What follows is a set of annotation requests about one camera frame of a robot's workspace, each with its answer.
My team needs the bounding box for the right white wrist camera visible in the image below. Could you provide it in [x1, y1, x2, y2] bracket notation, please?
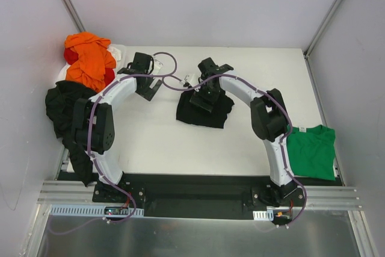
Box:
[183, 73, 199, 88]

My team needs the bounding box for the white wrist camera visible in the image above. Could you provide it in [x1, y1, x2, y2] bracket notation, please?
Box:
[151, 58, 164, 75]
[183, 73, 199, 88]

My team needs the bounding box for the right aluminium frame post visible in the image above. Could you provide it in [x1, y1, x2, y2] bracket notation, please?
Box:
[304, 0, 345, 60]

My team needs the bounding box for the green folded t shirt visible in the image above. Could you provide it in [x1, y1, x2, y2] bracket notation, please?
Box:
[287, 125, 336, 181]

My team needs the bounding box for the white plastic bin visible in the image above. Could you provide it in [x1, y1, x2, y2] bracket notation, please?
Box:
[55, 44, 125, 87]

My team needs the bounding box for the right grey cable duct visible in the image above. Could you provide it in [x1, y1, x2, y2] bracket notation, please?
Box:
[253, 210, 274, 221]

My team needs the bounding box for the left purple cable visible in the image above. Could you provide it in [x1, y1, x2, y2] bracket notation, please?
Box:
[85, 51, 179, 225]

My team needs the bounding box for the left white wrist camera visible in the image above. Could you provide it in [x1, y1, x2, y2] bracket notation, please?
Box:
[151, 58, 164, 75]

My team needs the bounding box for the purple cable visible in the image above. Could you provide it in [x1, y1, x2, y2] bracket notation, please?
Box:
[85, 51, 179, 225]
[161, 73, 308, 232]

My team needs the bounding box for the left grey cable duct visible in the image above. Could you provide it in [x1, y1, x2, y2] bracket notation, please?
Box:
[51, 205, 144, 218]

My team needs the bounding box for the white t shirt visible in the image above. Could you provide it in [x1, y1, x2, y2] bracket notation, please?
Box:
[56, 45, 125, 82]

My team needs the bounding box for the aluminium rail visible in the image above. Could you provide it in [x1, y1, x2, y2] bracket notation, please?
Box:
[37, 171, 363, 211]

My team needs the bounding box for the black printed t shirt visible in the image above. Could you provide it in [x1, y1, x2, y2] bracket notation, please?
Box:
[176, 90, 235, 129]

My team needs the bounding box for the grey cable duct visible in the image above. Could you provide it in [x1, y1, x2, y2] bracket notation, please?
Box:
[51, 205, 144, 218]
[253, 210, 274, 221]

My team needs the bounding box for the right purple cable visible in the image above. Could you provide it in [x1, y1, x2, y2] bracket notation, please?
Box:
[161, 73, 308, 232]

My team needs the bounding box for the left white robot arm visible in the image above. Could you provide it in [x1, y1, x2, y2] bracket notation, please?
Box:
[72, 52, 162, 202]

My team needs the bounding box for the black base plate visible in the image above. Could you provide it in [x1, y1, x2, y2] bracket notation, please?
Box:
[57, 169, 343, 218]

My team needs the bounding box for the orange t shirt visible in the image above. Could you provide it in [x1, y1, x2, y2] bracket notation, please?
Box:
[64, 31, 117, 93]

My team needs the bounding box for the red t shirt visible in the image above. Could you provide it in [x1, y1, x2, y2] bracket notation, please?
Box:
[64, 48, 116, 92]

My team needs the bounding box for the plain black t shirt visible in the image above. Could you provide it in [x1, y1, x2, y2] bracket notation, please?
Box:
[45, 80, 96, 186]

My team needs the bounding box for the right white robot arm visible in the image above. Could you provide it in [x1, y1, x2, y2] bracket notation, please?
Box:
[183, 58, 293, 206]

